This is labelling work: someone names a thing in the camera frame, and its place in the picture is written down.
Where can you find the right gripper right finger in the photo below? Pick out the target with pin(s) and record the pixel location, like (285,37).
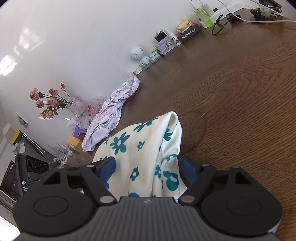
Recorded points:
(200,178)

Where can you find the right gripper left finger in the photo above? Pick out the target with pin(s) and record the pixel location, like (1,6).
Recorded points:
(94,177)

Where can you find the cream teal flower garment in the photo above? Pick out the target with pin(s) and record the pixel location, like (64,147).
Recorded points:
(146,156)

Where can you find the clear drinking glass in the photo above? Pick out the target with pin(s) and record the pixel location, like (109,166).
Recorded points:
(68,150)

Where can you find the yellow box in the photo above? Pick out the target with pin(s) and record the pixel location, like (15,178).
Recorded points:
(73,140)

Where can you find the purple tissue pack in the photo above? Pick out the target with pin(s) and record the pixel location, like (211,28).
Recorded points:
(79,132)

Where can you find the pink floral garment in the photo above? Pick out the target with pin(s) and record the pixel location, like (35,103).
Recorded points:
(108,117)

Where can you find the red white plastic bag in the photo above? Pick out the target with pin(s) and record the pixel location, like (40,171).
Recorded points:
(93,107)

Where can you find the patterned flower vase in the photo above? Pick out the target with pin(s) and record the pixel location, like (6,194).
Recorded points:
(77,106)

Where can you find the pink rose bouquet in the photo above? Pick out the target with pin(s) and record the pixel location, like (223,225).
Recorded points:
(51,102)

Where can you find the green white small boxes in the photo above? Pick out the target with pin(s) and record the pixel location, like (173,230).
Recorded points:
(154,56)

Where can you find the white round robot speaker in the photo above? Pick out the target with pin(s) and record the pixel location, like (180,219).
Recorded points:
(137,54)

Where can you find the lavender tin box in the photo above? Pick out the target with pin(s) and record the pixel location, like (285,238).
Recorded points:
(165,46)

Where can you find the small white spray bottle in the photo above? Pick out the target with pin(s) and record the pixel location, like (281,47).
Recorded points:
(172,36)

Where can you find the black device on tin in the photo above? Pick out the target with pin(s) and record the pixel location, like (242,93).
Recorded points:
(160,35)

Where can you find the black box with characters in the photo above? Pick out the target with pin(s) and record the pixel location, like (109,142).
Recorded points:
(187,34)

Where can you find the green liquid spray bottle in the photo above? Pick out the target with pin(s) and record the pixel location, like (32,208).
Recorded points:
(203,16)

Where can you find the yellow pink sticky notes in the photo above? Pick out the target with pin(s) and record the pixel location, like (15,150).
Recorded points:
(185,24)

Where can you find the white power strip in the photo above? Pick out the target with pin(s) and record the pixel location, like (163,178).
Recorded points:
(222,8)

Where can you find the white usb charger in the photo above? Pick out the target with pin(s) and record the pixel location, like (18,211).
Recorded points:
(205,6)

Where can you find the white wall socket strip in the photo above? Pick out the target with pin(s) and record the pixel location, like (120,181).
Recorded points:
(137,71)

